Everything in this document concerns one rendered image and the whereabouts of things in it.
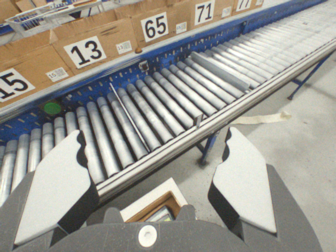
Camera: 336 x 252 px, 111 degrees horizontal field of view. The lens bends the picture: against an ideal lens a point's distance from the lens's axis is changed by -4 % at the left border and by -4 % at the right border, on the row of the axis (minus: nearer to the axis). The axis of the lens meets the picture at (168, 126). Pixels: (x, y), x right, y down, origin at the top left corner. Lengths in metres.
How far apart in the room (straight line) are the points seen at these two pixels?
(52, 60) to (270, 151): 1.77
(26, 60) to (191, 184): 1.30
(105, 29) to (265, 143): 1.60
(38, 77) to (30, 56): 0.10
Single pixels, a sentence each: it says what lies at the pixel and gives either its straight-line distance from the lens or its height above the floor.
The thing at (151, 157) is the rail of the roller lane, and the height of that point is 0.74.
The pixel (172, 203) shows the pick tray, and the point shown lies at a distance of 0.46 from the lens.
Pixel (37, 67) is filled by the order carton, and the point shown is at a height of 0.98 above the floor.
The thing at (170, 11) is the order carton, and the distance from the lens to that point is 0.94.
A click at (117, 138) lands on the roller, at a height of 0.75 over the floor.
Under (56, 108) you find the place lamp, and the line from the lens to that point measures 0.88.
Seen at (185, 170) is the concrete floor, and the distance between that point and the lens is 1.25.
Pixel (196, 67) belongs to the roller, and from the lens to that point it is 0.92.
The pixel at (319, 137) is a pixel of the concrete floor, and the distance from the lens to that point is 1.98.
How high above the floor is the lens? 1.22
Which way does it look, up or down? 55 degrees down
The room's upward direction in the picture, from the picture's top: 10 degrees counter-clockwise
